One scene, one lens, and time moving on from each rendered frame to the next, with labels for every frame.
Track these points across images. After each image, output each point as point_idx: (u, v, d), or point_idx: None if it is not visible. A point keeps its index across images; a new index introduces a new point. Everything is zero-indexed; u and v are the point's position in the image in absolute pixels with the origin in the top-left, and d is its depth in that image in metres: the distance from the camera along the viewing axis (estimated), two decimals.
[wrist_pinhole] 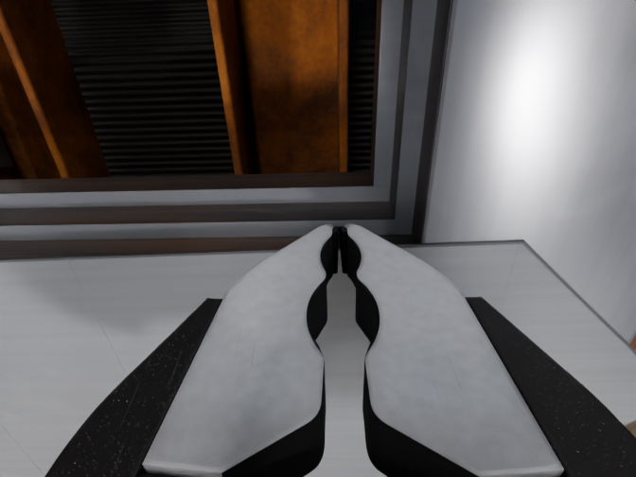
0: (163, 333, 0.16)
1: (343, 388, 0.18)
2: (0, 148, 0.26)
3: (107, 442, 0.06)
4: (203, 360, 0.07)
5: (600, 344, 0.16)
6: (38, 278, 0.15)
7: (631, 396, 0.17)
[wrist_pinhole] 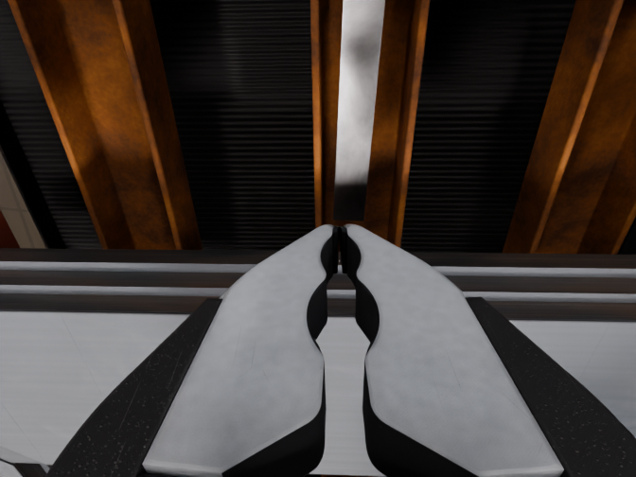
0: (626, 369, 0.24)
1: None
2: (362, 207, 0.34)
3: (107, 442, 0.06)
4: (203, 360, 0.07)
5: None
6: (575, 332, 0.22)
7: None
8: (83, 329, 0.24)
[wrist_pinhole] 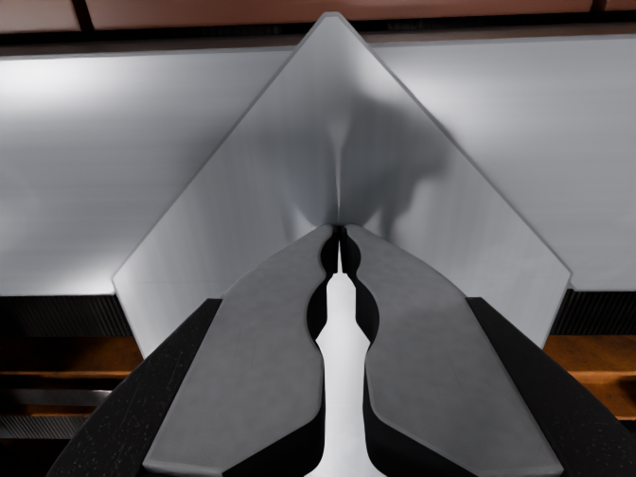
0: None
1: None
2: None
3: (107, 442, 0.06)
4: (203, 360, 0.07)
5: (220, 179, 0.13)
6: None
7: (320, 100, 0.11)
8: None
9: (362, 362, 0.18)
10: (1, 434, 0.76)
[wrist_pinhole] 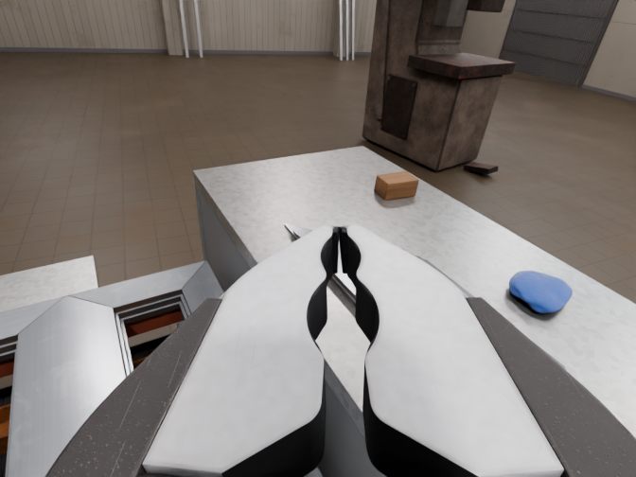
0: None
1: None
2: None
3: (107, 442, 0.06)
4: (203, 360, 0.07)
5: None
6: None
7: None
8: None
9: None
10: None
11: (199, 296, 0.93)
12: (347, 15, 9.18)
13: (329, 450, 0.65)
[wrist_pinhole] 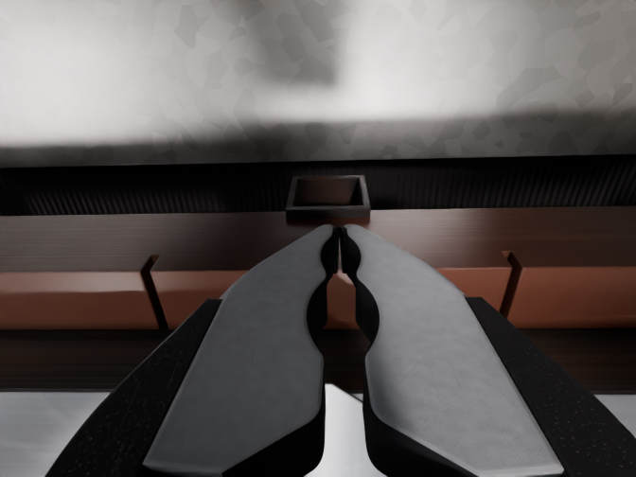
0: None
1: None
2: None
3: (107, 442, 0.06)
4: (203, 360, 0.07)
5: None
6: None
7: None
8: None
9: None
10: None
11: None
12: None
13: None
